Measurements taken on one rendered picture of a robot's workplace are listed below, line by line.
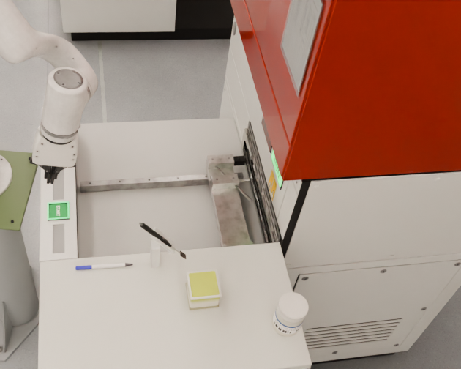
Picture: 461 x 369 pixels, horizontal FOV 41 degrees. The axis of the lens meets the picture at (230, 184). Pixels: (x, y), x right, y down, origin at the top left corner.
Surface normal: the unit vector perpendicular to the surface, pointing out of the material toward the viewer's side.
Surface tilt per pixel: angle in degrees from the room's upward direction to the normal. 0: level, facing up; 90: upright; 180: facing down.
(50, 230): 0
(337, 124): 90
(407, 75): 90
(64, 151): 91
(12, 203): 2
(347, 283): 90
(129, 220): 0
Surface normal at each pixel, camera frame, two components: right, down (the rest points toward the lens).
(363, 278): 0.17, 0.77
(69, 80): 0.33, -0.62
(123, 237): 0.12, -0.62
